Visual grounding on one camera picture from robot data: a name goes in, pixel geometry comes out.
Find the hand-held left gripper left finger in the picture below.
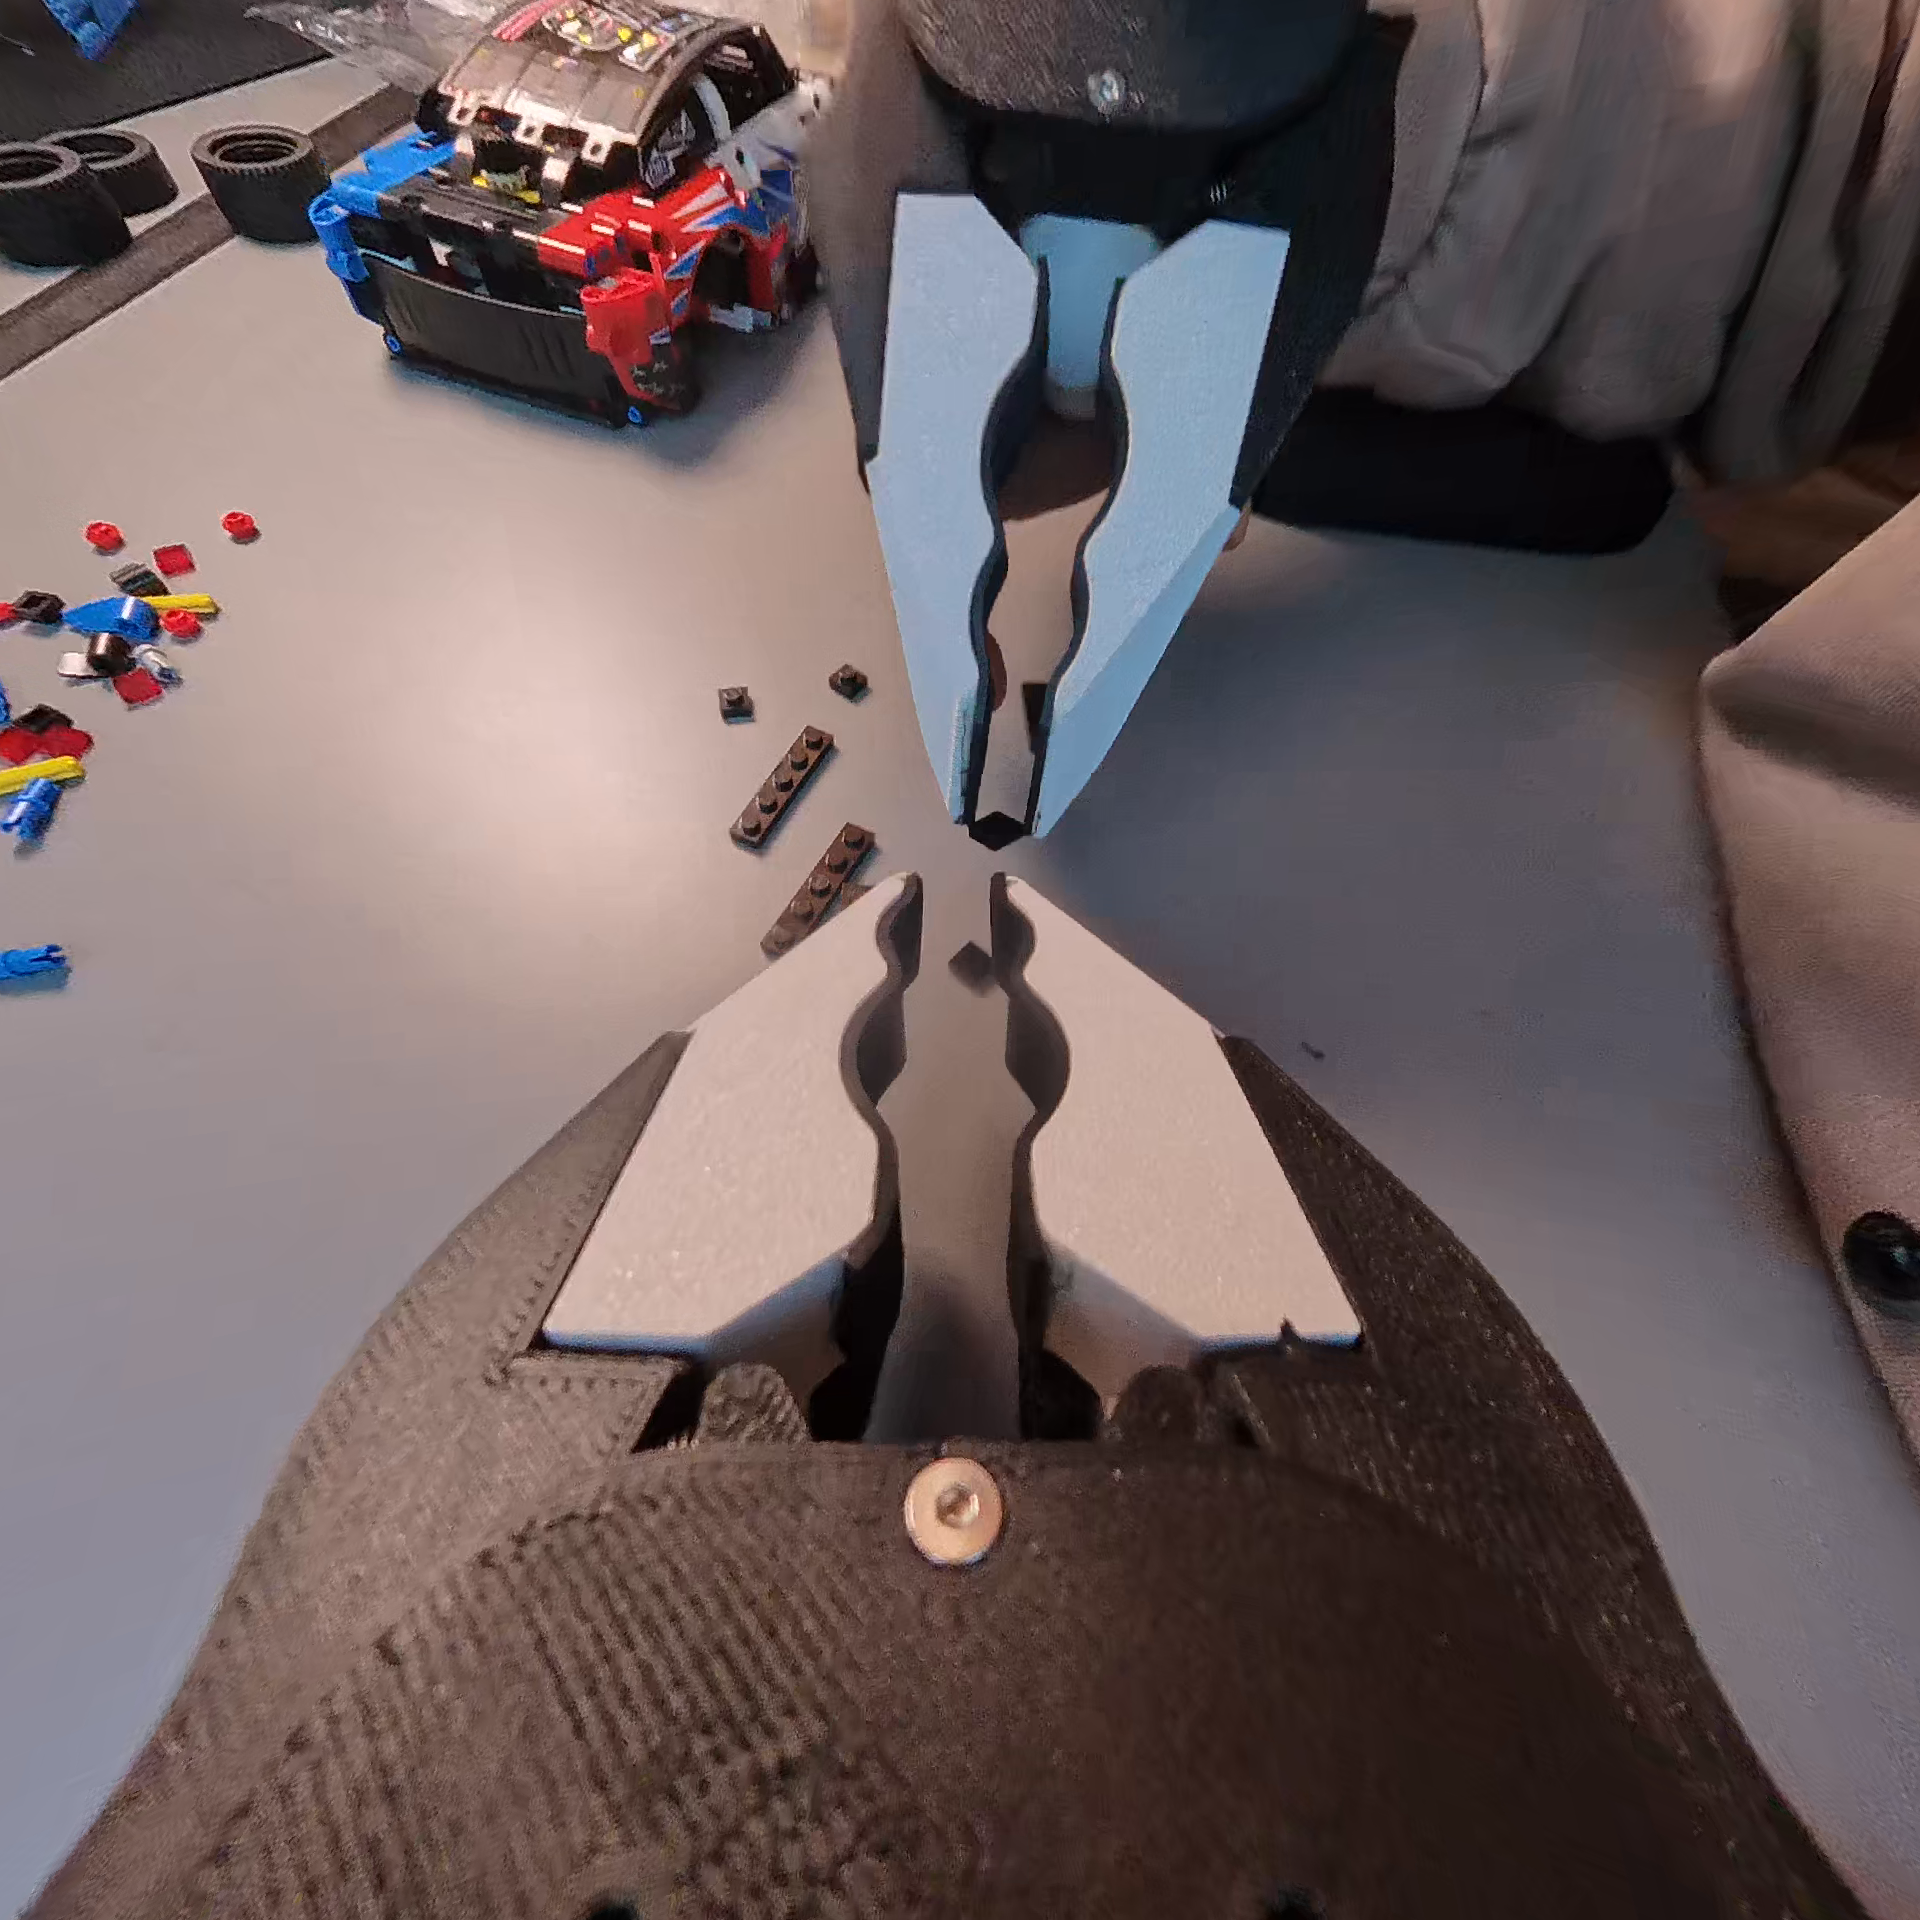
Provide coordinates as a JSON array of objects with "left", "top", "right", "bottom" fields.
[{"left": 541, "top": 872, "right": 927, "bottom": 1441}]

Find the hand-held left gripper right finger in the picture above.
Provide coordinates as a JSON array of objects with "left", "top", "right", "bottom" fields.
[{"left": 988, "top": 875, "right": 1364, "bottom": 1441}]

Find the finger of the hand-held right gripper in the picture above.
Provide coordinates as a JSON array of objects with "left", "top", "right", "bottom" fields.
[
  {"left": 1030, "top": 223, "right": 1297, "bottom": 838},
  {"left": 866, "top": 189, "right": 1048, "bottom": 824}
]

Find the long black lego plate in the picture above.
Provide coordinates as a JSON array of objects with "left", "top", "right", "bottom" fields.
[
  {"left": 729, "top": 725, "right": 839, "bottom": 856},
  {"left": 756, "top": 821, "right": 882, "bottom": 961}
]

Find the pile of colourful lego pieces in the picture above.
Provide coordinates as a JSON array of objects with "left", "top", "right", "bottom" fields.
[{"left": 0, "top": 509, "right": 261, "bottom": 994}]

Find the partly built lego car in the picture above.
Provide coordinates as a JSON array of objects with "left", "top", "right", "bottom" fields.
[{"left": 306, "top": 0, "right": 824, "bottom": 431}]

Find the black chair armrest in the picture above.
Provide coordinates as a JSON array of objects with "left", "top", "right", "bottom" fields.
[{"left": 1257, "top": 390, "right": 1677, "bottom": 563}]

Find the clear plastic wrap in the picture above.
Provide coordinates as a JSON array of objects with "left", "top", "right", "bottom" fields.
[{"left": 245, "top": 0, "right": 459, "bottom": 84}]

